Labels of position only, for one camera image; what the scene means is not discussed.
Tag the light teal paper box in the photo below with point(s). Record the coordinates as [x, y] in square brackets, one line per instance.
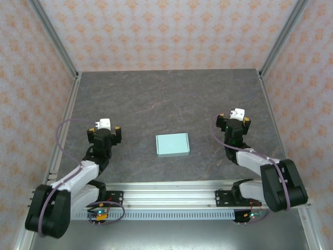
[173, 144]

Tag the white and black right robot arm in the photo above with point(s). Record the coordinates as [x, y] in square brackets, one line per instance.
[281, 187]

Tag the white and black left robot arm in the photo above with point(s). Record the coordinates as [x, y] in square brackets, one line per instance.
[78, 177]

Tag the grey metal sheet panel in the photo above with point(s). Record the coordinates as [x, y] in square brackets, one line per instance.
[169, 234]

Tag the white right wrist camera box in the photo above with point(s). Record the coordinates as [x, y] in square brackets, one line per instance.
[237, 114]

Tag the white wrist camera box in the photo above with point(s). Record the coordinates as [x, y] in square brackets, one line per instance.
[103, 124]
[237, 114]

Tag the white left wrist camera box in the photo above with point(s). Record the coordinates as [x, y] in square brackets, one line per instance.
[103, 124]

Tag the aluminium table side rail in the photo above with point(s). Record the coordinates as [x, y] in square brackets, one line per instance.
[66, 125]
[274, 125]

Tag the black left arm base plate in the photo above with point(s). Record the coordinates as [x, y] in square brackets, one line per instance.
[117, 195]

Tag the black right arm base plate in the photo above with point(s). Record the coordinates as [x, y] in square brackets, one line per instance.
[221, 198]

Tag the aluminium mounting rail beam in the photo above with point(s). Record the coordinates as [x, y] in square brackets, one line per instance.
[169, 195]

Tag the aluminium frame post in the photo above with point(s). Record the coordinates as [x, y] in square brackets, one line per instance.
[56, 39]
[282, 39]

